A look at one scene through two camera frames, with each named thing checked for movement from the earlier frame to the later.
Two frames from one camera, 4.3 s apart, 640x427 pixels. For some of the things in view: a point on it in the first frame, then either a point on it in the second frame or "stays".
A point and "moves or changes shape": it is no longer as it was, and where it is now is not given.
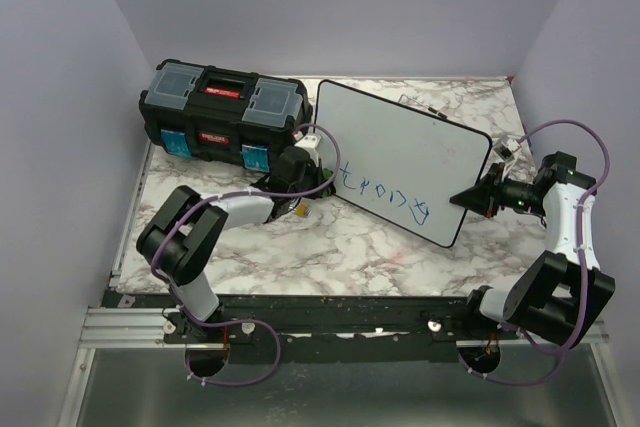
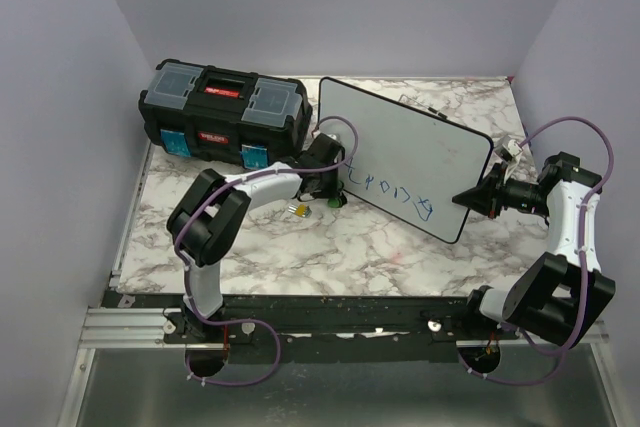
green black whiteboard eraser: x=329 y=190 moves or changes shape
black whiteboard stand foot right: x=439 y=113 stays
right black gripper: x=483 y=197 stays
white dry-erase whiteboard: x=399 y=161 stays
